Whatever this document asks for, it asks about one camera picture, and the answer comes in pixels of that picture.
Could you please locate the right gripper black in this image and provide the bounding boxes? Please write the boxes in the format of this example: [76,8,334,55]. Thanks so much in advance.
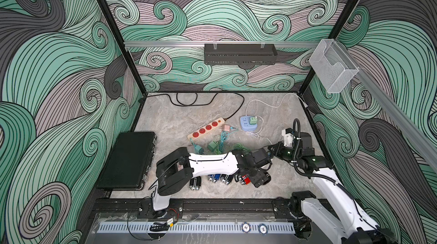
[267,141,299,163]

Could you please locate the white USB cable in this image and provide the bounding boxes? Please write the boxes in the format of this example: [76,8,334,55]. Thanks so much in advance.
[245,115,274,146]

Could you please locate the light green USB cable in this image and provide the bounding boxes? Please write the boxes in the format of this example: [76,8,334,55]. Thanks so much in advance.
[216,139,252,156]

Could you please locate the green USB charger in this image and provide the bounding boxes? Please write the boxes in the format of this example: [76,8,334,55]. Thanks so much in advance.
[207,141,219,152]

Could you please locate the beige power strip red sockets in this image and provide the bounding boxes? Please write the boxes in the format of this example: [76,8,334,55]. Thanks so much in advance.
[187,118,225,140]

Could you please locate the teal USB charger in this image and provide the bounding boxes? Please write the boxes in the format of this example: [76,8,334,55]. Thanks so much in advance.
[193,144,204,155]

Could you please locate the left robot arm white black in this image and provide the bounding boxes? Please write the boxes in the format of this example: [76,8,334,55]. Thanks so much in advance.
[152,147,273,212]

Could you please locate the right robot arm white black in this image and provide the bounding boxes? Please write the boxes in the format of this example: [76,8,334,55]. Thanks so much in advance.
[269,128,397,244]

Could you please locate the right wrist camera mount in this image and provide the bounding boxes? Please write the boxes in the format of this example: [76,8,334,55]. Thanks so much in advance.
[281,128,295,148]

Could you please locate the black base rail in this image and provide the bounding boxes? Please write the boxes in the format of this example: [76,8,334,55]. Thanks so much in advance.
[92,197,304,220]

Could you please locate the white power strip cable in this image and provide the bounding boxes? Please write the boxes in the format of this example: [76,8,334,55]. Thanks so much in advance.
[245,92,310,118]

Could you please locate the black power strip cable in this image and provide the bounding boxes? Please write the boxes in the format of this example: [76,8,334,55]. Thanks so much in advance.
[138,91,245,122]

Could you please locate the clear acrylic wall holder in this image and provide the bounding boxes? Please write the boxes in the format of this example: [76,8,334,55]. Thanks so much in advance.
[309,39,359,94]

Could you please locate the black wall shelf tray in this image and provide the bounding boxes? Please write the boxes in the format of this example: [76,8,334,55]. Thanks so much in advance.
[204,44,278,67]

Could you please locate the perforated white cable duct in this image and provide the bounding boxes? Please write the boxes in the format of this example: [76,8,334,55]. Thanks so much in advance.
[96,221,295,235]

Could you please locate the aluminium wall rail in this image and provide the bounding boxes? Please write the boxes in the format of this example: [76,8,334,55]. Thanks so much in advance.
[124,40,319,48]

